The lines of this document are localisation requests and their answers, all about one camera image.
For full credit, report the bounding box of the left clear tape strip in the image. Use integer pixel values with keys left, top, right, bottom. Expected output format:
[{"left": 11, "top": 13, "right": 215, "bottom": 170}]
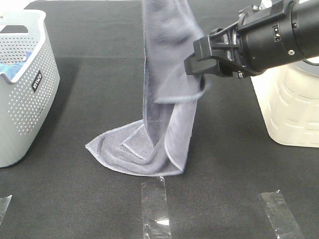
[{"left": 0, "top": 195, "right": 12, "bottom": 225}]

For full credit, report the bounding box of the right clear tape strip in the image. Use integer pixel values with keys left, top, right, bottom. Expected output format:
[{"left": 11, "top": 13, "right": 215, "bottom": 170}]
[{"left": 258, "top": 190, "right": 305, "bottom": 239}]

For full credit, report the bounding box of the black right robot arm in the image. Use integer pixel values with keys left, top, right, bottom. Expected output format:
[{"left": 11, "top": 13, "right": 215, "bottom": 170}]
[{"left": 184, "top": 0, "right": 319, "bottom": 78}]

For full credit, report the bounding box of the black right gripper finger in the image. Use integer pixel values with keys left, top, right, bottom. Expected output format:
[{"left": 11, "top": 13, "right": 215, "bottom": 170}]
[{"left": 184, "top": 34, "right": 224, "bottom": 76}]

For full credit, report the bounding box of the centre clear tape strip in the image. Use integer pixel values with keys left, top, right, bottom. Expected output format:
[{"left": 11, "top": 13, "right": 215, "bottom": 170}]
[{"left": 141, "top": 177, "right": 171, "bottom": 239}]

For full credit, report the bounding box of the grey perforated laundry basket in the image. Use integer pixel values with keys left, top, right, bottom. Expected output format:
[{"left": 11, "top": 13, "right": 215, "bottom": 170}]
[{"left": 0, "top": 9, "right": 60, "bottom": 167}]

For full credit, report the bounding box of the black table cloth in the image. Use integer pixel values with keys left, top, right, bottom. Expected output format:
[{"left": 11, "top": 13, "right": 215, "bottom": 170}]
[{"left": 0, "top": 0, "right": 319, "bottom": 239}]

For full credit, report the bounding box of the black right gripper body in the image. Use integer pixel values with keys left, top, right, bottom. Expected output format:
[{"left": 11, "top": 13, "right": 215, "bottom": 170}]
[{"left": 208, "top": 4, "right": 294, "bottom": 77}]

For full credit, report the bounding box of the blue cloth in basket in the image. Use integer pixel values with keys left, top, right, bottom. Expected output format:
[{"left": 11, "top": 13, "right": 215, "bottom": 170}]
[{"left": 0, "top": 51, "right": 32, "bottom": 81}]

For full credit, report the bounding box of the grey microfibre towel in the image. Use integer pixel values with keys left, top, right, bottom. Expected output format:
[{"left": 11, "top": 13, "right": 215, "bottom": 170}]
[{"left": 86, "top": 0, "right": 206, "bottom": 177}]

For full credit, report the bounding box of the clear tape strip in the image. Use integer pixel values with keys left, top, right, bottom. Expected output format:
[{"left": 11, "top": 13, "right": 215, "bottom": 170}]
[
  {"left": 0, "top": 195, "right": 12, "bottom": 225},
  {"left": 141, "top": 177, "right": 171, "bottom": 239},
  {"left": 258, "top": 190, "right": 305, "bottom": 239}
]

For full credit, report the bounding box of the cream white storage bin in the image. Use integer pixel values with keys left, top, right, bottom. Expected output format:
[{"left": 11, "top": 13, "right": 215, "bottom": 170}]
[{"left": 251, "top": 56, "right": 319, "bottom": 147}]

